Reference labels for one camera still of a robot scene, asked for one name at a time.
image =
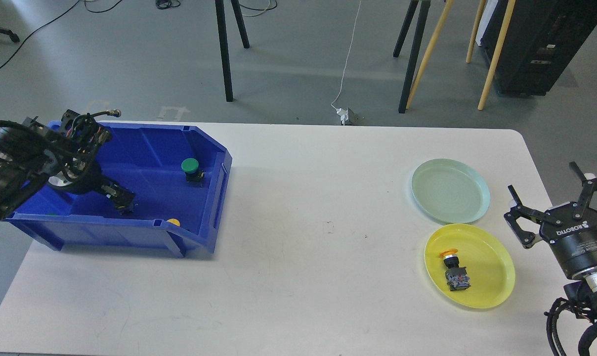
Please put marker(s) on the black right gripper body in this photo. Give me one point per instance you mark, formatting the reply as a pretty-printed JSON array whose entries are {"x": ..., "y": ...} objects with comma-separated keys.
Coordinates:
[{"x": 575, "y": 241}]

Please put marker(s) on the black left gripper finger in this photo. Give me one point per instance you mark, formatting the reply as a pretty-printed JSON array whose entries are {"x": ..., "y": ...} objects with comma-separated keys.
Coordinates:
[
  {"x": 120, "y": 196},
  {"x": 124, "y": 207}
]

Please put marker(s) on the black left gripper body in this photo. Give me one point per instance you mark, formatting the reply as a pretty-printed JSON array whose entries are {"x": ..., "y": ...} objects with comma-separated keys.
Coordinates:
[{"x": 93, "y": 181}]

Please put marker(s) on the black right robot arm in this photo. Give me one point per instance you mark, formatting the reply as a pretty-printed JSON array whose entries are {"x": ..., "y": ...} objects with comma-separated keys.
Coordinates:
[{"x": 581, "y": 295}]

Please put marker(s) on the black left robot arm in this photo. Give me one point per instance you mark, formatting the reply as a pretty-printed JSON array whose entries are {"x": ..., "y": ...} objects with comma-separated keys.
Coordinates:
[{"x": 33, "y": 155}]

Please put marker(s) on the yellow plate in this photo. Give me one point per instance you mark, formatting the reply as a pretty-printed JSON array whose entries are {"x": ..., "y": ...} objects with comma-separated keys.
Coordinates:
[{"x": 486, "y": 262}]

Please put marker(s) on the green push button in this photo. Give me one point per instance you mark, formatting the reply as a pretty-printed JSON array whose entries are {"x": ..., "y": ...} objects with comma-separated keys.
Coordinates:
[{"x": 193, "y": 173}]

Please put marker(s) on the light green plate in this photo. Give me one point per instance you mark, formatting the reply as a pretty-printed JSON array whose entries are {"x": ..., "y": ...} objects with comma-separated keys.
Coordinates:
[{"x": 449, "y": 191}]

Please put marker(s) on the blue plastic bin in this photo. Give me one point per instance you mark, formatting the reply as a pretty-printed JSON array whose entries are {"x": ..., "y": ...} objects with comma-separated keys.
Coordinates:
[{"x": 144, "y": 158}]

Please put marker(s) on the black equipment cabinet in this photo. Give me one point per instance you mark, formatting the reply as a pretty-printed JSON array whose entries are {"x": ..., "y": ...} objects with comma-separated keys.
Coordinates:
[{"x": 541, "y": 40}]

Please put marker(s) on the black tripod stand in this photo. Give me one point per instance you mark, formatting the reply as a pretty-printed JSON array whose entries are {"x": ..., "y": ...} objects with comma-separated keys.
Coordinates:
[
  {"x": 423, "y": 7},
  {"x": 223, "y": 41}
]

